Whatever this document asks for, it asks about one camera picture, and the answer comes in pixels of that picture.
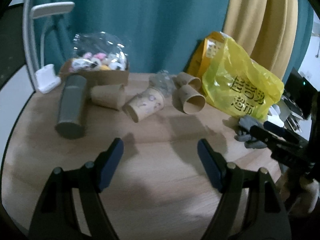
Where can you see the orange paper package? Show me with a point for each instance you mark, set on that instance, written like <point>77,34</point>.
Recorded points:
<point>204,53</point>

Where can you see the clear bag of toys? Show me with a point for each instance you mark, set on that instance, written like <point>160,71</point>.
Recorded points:
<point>98,52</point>

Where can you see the grey cloth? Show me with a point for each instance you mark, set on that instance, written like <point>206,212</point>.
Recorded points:
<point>243,135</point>

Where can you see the brown cardboard box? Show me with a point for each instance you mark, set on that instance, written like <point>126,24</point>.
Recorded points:
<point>96,77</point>

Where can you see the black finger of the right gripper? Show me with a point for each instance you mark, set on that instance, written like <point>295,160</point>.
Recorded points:
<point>286,134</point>
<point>276,144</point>

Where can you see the brown paper cup front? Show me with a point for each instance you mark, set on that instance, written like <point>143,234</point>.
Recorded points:
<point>191,100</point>

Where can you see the patterned paper cup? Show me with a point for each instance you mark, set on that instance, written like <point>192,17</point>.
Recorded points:
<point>144,104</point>

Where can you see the crumpled clear plastic wrap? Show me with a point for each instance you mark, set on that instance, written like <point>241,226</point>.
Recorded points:
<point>163,82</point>

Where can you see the teal curtain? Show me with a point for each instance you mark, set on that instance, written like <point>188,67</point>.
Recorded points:
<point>157,34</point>

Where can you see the yellow plastic shopping bag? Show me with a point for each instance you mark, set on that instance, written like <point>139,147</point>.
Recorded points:
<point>237,85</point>

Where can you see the plain brown paper cup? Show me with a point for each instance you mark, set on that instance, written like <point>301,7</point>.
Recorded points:
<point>109,96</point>

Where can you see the grey metal tumbler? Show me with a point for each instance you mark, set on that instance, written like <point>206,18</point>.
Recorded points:
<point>70,118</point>

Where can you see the white paper items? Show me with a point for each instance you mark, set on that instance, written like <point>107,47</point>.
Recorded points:
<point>283,116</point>

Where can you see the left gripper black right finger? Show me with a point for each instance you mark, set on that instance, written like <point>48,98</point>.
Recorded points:
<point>265,215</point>

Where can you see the yellow curtain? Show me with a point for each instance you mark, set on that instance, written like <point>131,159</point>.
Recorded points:
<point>266,29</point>

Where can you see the black laptop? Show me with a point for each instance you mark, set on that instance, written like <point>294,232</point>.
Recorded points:
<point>301,92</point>

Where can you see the person's right hand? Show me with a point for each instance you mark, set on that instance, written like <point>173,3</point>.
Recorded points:
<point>298,193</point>

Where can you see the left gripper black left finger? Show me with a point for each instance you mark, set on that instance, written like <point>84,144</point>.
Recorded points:
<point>55,215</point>

